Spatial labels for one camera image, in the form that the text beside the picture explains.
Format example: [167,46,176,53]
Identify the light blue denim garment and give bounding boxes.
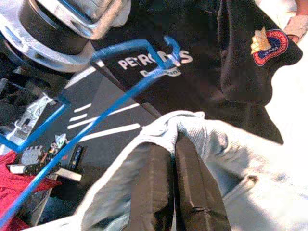
[24,110,308,231]

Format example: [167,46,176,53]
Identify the red draped cloth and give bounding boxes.
[0,151,61,231]

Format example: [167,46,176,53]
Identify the person's foot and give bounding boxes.
[283,0,308,44]

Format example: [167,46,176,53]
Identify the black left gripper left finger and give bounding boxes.
[129,143,174,231]

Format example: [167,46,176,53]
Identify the crumpled silver foil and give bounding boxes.
[54,133,68,147]

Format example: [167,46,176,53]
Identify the blue plastic hanger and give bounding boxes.
[0,36,181,229]

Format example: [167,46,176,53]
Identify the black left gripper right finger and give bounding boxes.
[175,133,231,231]

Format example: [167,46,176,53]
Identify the black shirt with white print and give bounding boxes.
[92,0,304,145]

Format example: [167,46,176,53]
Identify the long white floor tape strip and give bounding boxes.
[79,122,141,142]

